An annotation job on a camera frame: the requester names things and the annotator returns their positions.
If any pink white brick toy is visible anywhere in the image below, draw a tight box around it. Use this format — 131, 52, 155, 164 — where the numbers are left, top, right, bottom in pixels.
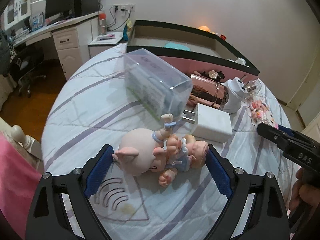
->
249, 100, 278, 128

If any white round plug adapter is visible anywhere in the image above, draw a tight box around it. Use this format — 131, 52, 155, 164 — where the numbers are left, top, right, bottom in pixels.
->
222, 74, 247, 114

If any white charger plug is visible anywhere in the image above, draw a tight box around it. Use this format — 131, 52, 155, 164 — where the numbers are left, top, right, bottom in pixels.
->
182, 103, 233, 143

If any black flower hair clip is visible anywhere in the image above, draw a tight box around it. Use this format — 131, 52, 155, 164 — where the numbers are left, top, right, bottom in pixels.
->
193, 70, 225, 82

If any rose gold metal cup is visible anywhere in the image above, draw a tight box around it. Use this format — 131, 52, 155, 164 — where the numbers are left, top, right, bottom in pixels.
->
188, 74, 228, 110

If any clear plastic box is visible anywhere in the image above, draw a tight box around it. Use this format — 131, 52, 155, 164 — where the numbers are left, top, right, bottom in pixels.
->
124, 49, 193, 120

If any pink bedding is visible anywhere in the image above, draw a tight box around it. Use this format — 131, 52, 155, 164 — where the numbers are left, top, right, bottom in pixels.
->
1, 132, 41, 239

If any white small figurine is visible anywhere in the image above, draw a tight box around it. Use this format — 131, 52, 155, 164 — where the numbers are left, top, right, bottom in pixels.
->
235, 57, 248, 67

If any white bedpost knob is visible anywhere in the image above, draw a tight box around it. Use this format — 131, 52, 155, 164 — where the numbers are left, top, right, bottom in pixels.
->
10, 125, 43, 160

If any pink black-rimmed storage box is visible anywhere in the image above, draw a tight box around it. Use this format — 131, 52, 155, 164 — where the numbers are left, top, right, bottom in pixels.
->
126, 20, 260, 81

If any orange octopus plush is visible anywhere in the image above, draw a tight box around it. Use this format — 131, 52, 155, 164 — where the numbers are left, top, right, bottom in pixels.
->
198, 25, 215, 34

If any teal oval case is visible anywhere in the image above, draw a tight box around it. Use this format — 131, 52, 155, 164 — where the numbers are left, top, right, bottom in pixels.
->
164, 42, 191, 51

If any black office chair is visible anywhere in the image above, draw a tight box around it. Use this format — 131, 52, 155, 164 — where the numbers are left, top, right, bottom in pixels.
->
10, 46, 47, 98

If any dark jacket on chair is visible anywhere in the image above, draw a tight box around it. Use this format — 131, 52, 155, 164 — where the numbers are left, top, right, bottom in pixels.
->
0, 30, 16, 77

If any white desk with drawers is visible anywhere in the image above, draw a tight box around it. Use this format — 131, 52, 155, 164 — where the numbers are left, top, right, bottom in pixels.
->
14, 12, 99, 80

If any snack bag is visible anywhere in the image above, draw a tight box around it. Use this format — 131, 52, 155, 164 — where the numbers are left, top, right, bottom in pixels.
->
123, 20, 133, 42

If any low tv cabinet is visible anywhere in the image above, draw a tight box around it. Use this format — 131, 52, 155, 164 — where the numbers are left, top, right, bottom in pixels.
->
88, 31, 123, 58

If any orange-capped water bottle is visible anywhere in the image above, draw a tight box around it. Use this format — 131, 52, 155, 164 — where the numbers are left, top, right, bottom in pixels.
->
98, 11, 107, 35

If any black computer monitor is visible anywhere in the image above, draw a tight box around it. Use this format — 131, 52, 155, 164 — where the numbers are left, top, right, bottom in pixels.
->
45, 0, 72, 18

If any wall power socket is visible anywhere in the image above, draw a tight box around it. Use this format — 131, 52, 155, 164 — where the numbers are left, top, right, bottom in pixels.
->
114, 4, 136, 12

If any white wall cabinet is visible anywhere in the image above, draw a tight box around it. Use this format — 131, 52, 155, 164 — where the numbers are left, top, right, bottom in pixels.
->
4, 0, 31, 30

